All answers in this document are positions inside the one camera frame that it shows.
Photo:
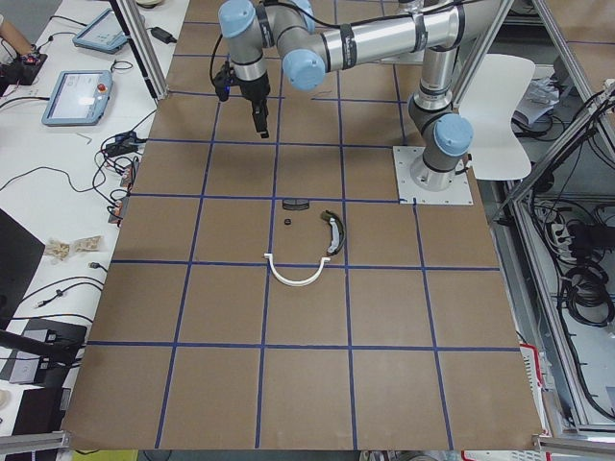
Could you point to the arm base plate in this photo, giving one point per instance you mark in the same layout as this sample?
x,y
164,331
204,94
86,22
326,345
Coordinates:
x,y
418,185

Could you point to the white plastic chair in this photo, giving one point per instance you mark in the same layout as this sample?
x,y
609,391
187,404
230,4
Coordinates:
x,y
489,103

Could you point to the black power adapter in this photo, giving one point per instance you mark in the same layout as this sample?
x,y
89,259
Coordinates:
x,y
162,35

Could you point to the teach pendant tablet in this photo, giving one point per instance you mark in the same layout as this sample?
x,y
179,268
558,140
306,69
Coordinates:
x,y
103,34
79,98

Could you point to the far teach pendant tablet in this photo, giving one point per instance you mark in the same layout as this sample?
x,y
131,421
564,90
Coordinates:
x,y
103,34

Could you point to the near teach pendant tablet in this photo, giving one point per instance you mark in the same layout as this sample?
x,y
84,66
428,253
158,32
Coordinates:
x,y
79,98

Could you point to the white curved plastic piece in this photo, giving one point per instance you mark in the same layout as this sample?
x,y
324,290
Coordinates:
x,y
296,277

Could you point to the olive curved brake shoe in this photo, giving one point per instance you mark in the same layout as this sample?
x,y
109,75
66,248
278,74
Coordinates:
x,y
338,232

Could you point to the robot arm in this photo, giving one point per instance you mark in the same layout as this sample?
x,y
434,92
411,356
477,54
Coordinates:
x,y
308,56

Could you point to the black brake pad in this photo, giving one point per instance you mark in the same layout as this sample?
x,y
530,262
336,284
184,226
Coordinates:
x,y
295,204

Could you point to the aluminium frame post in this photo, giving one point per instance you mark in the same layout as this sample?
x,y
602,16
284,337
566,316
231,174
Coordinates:
x,y
148,64

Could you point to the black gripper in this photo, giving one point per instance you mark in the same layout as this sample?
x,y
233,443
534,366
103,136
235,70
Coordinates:
x,y
254,90

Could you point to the brown grid table mat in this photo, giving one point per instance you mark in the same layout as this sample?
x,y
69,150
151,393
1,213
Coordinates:
x,y
405,342

